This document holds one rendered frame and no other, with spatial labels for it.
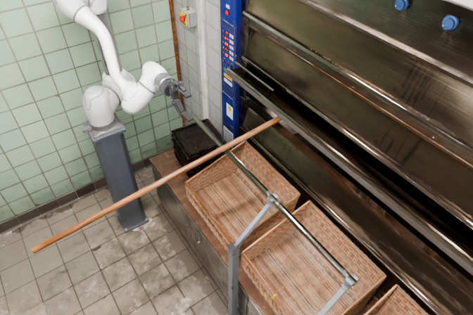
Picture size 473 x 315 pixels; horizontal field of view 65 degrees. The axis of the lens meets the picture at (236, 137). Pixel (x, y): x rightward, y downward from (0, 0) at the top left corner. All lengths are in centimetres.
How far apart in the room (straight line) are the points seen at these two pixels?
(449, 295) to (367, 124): 79
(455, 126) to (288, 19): 85
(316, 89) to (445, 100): 60
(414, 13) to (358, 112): 47
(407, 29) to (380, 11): 12
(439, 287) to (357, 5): 122
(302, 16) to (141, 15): 136
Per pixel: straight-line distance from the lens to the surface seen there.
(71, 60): 272
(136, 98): 191
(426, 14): 137
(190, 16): 251
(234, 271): 201
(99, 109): 229
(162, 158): 276
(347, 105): 168
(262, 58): 201
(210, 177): 248
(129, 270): 295
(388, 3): 144
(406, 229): 179
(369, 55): 152
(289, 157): 216
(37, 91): 277
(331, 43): 162
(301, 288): 218
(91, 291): 295
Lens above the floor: 254
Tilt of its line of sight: 43 degrees down
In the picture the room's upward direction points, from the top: 1 degrees clockwise
